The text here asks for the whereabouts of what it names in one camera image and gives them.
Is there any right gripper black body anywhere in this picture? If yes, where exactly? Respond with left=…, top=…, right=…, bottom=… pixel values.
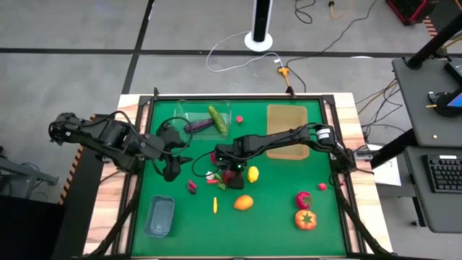
left=214, top=142, right=250, bottom=173

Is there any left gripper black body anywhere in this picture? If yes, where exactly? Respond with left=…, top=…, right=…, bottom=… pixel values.
left=153, top=135, right=175, bottom=165

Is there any orange yellow mango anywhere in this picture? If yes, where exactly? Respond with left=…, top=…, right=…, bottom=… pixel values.
left=233, top=194, right=255, bottom=212

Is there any large purple eggplant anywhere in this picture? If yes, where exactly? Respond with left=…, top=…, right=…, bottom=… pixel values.
left=183, top=118, right=215, bottom=134

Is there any green cucumber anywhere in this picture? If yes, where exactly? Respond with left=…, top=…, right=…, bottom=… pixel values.
left=207, top=105, right=230, bottom=135

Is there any orange tomato with green stem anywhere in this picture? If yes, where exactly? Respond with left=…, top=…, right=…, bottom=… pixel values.
left=294, top=209, right=318, bottom=231

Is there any clear plastic basket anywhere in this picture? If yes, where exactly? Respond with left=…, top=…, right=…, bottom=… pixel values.
left=173, top=100, right=232, bottom=141

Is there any small blue plastic basket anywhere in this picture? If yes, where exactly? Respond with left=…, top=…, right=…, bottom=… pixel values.
left=143, top=194, right=176, bottom=238

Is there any green table mat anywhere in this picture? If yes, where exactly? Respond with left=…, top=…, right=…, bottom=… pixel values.
left=131, top=98, right=348, bottom=258

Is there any orange translucent basket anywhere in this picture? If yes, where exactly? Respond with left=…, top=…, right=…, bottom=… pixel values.
left=266, top=104, right=310, bottom=161

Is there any black base with hazard stripes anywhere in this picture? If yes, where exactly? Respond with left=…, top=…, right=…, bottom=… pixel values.
left=50, top=113, right=116, bottom=260

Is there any yellow power plug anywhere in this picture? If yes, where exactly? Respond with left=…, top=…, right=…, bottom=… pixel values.
left=276, top=65, right=292, bottom=88

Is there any wooden table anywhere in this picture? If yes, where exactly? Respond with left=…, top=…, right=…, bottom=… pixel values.
left=82, top=92, right=394, bottom=259

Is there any black white floor stand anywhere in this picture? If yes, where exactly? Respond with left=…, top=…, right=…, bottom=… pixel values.
left=244, top=0, right=274, bottom=53

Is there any grey metal stand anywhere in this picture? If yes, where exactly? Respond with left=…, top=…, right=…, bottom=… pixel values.
left=0, top=146, right=60, bottom=203

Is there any white paper sheet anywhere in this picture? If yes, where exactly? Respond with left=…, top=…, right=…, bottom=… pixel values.
left=367, top=143, right=402, bottom=187

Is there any black diagonal beam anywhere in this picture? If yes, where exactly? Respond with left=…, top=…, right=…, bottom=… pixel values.
left=370, top=128, right=419, bottom=170

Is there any grey desk with pole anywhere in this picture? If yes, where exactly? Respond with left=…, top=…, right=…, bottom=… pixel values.
left=391, top=56, right=462, bottom=148

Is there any black keyboard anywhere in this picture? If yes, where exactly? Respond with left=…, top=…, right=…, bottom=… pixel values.
left=421, top=154, right=462, bottom=194

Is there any grey desk with keyboard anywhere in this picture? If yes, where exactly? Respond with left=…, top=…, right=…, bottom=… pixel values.
left=403, top=146, right=462, bottom=234

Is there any black stand with blue screen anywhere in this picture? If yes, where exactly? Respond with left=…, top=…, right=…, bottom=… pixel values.
left=427, top=86, right=462, bottom=118

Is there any red black crate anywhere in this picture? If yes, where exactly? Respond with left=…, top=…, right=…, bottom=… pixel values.
left=385, top=0, right=440, bottom=27

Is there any black diagonal pole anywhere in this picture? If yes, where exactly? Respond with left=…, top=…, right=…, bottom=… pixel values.
left=406, top=10, right=462, bottom=71

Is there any black table frame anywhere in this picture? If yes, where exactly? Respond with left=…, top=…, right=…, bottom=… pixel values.
left=86, top=86, right=394, bottom=260

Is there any white floor cable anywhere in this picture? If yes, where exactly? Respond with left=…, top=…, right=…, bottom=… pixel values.
left=206, top=30, right=285, bottom=74

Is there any looped black floor cable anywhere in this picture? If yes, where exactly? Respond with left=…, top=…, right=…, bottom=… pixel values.
left=294, top=0, right=317, bottom=25

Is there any long black floor cable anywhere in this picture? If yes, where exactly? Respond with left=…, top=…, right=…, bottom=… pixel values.
left=284, top=0, right=378, bottom=93

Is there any yellow floor cable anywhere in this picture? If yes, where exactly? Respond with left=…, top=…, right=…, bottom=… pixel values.
left=327, top=0, right=357, bottom=20

